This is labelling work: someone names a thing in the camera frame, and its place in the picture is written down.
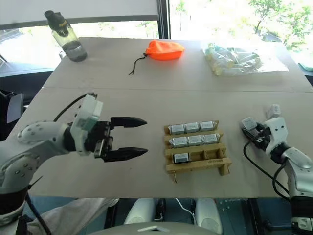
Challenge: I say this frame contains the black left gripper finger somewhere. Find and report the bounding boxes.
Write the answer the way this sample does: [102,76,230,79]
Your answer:
[110,117,148,129]
[102,146,149,163]

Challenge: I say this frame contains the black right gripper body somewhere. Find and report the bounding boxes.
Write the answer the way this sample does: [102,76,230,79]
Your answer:
[251,126,272,151]

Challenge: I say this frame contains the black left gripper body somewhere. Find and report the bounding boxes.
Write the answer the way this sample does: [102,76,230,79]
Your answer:
[85,120,116,160]

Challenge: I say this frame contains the small silver camera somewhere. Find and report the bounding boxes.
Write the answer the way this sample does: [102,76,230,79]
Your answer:
[170,124,185,135]
[172,137,189,148]
[241,117,258,131]
[187,135,203,147]
[200,121,216,132]
[202,134,219,145]
[184,122,201,134]
[173,152,191,165]

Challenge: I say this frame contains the wooden rack tray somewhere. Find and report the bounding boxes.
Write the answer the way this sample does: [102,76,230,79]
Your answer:
[163,119,233,184]

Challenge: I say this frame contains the white rounded robot shell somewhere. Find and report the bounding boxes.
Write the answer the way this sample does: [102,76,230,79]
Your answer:
[195,198,224,235]
[123,198,157,226]

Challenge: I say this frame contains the clear plastic bag of parts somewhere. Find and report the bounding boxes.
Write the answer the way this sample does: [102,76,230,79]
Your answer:
[201,42,290,77]

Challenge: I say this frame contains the green cloth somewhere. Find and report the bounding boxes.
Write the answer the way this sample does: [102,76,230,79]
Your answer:
[298,62,313,72]

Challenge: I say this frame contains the grey cloth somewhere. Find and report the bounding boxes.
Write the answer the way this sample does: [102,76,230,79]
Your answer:
[23,197,120,235]

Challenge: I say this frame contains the black chair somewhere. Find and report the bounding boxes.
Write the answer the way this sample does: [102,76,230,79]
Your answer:
[0,89,28,124]

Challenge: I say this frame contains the clear water bottle black lid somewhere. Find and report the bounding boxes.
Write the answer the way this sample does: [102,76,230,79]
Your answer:
[44,10,88,63]

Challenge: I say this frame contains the white window blind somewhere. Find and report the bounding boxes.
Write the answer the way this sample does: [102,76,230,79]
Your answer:
[0,0,159,26]

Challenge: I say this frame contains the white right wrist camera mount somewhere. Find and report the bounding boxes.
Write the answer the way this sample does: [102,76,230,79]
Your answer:
[263,117,289,156]

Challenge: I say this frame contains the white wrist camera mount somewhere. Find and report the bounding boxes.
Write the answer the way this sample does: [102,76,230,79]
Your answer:
[263,117,289,156]
[72,94,104,157]

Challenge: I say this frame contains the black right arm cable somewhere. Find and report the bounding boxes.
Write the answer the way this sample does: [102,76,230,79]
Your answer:
[243,138,292,202]

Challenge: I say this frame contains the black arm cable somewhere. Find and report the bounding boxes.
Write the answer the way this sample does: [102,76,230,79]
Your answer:
[53,92,98,122]
[243,138,292,202]

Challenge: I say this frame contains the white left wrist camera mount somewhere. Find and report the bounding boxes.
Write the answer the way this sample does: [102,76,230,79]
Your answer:
[72,94,104,157]

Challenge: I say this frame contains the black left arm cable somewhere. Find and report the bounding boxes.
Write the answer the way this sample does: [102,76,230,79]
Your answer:
[53,92,98,122]

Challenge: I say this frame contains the orange drawstring pouch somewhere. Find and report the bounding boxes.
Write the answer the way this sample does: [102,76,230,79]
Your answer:
[128,40,185,76]

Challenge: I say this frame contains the thin white cable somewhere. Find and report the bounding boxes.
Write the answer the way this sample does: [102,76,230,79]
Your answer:
[174,198,197,222]

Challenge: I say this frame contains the black window frame post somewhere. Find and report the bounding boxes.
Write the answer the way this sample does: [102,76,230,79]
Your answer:
[157,0,171,40]

